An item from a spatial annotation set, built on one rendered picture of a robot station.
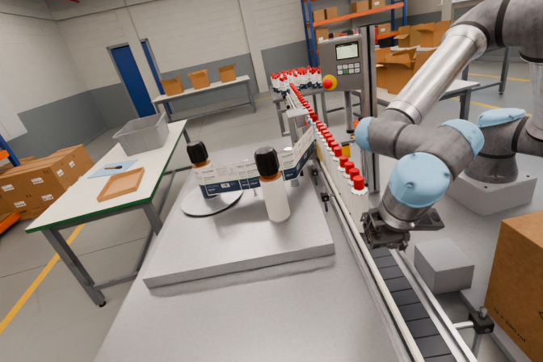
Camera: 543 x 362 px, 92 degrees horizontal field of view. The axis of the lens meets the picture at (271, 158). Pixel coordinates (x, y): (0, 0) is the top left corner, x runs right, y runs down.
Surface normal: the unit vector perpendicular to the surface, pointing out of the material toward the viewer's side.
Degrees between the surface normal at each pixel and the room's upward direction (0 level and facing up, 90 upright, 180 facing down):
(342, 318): 0
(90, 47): 90
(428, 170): 30
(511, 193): 90
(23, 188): 90
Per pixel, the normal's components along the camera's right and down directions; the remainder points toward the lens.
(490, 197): 0.17, 0.39
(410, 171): -0.15, -0.56
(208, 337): -0.20, -0.88
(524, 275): -0.97, 0.23
